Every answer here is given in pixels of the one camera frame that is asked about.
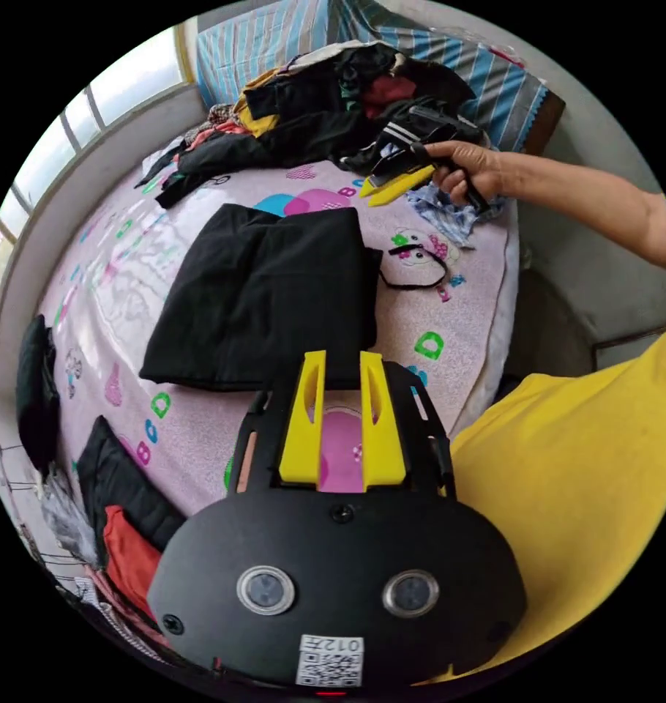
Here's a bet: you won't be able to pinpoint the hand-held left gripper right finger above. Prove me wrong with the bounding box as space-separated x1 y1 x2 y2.
359 351 407 491

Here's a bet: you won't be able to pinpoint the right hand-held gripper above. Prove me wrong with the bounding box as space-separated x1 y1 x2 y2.
341 105 492 216

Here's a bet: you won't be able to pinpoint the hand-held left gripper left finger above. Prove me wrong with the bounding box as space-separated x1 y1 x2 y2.
278 350 327 491

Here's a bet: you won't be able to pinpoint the black pants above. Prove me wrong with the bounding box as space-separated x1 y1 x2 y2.
139 203 452 392

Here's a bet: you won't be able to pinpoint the person's right forearm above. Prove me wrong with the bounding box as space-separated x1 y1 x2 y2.
499 151 666 271

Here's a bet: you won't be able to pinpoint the person's right hand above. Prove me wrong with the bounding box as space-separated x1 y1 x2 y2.
423 140 505 207

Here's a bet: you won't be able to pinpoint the blue white patterned garment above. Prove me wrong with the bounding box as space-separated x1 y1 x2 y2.
407 184 509 249

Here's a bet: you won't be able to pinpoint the bed with pink printed sheet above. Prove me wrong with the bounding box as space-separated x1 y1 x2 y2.
36 148 522 556

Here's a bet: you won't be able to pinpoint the grey blue striped blanket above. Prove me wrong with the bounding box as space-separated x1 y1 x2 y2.
332 0 549 152

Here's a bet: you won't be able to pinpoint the blue striped pillow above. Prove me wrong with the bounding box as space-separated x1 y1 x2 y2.
196 0 335 106

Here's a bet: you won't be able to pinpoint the pile of folded clothes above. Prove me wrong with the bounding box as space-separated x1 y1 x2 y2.
75 415 189 633

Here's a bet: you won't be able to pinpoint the person's body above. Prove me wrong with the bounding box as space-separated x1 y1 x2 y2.
409 307 666 688

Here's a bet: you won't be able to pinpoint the black hanging garment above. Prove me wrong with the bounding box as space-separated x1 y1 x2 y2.
15 313 63 475

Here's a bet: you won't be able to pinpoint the window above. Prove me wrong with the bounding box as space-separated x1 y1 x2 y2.
0 24 198 333

